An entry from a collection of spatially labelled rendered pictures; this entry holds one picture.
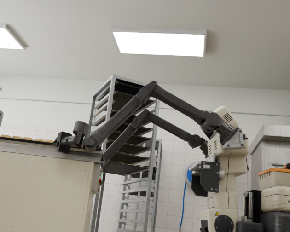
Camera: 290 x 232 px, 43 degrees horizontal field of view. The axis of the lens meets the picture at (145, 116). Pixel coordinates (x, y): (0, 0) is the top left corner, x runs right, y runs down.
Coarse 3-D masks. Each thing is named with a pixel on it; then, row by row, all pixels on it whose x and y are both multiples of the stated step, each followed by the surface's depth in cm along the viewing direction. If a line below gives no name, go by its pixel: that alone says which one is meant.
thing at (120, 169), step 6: (108, 162) 311; (114, 162) 313; (108, 168) 343; (114, 168) 339; (120, 168) 335; (126, 168) 331; (132, 168) 328; (138, 168) 324; (144, 168) 322; (120, 174) 372
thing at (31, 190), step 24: (0, 168) 187; (24, 168) 188; (48, 168) 189; (72, 168) 190; (0, 192) 183; (24, 192) 184; (48, 192) 185; (72, 192) 186; (0, 216) 180; (24, 216) 181; (48, 216) 182; (72, 216) 183
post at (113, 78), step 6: (114, 78) 328; (114, 84) 327; (108, 102) 322; (108, 108) 319; (108, 114) 318; (108, 120) 317; (102, 144) 311; (96, 198) 297; (96, 204) 296; (96, 210) 295; (90, 228) 291
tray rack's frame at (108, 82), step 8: (120, 80) 332; (128, 80) 334; (104, 88) 364; (96, 96) 381; (88, 136) 370; (104, 176) 369; (120, 208) 368; (120, 216) 364; (96, 224) 355; (120, 224) 362
